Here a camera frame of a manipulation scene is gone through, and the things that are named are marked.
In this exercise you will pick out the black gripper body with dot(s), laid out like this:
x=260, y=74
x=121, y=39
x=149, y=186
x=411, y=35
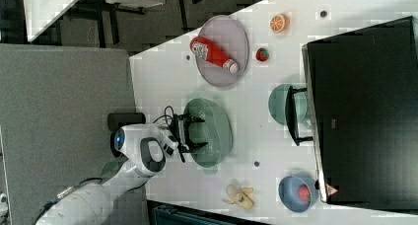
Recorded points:
x=181, y=124

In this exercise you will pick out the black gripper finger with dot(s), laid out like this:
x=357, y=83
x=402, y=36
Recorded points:
x=192, y=119
x=191, y=147

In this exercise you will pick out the green strainer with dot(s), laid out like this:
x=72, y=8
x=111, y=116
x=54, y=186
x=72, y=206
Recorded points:
x=215, y=130

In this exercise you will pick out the black box on floor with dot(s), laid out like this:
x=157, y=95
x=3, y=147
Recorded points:
x=119, y=119

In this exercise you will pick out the peeled toy banana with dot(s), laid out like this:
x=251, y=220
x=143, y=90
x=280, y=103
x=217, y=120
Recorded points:
x=239, y=196

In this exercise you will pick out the red ketchup bottle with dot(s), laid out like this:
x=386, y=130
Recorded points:
x=206, y=49

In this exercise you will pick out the green mug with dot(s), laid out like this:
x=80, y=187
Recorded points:
x=277, y=104

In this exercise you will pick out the grey round plate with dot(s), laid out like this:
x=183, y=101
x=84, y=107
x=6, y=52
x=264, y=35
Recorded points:
x=230, y=36

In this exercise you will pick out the blue bowl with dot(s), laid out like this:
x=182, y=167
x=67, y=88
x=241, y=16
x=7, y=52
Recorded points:
x=287, y=191

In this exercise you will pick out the red toy strawberry in bowl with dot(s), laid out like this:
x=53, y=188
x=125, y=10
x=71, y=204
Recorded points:
x=304, y=194

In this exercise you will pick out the orange slice toy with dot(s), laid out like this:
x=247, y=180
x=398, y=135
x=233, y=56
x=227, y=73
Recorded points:
x=279, y=23

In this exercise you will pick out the black toaster oven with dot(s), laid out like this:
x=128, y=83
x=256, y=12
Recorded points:
x=362, y=94

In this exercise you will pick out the white background table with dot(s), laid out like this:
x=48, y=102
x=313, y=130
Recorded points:
x=40, y=14

